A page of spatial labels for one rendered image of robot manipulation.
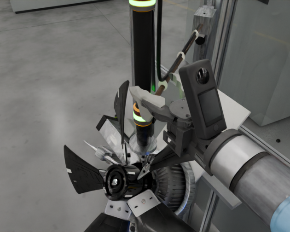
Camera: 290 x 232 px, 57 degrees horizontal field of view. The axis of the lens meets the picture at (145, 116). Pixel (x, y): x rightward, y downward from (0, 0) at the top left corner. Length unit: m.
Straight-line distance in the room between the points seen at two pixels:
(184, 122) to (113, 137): 0.77
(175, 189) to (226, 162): 0.60
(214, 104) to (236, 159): 0.09
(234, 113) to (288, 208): 0.67
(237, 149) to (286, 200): 0.09
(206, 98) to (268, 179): 0.14
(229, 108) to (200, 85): 0.62
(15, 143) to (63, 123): 0.50
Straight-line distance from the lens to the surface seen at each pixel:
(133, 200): 0.89
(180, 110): 0.44
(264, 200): 0.37
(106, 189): 0.93
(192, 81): 0.39
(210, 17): 1.08
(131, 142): 0.67
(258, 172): 0.37
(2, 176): 2.72
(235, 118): 0.99
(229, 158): 0.38
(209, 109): 0.41
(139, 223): 0.86
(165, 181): 0.96
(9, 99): 3.61
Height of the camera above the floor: 1.95
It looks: 41 degrees down
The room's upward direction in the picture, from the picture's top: straight up
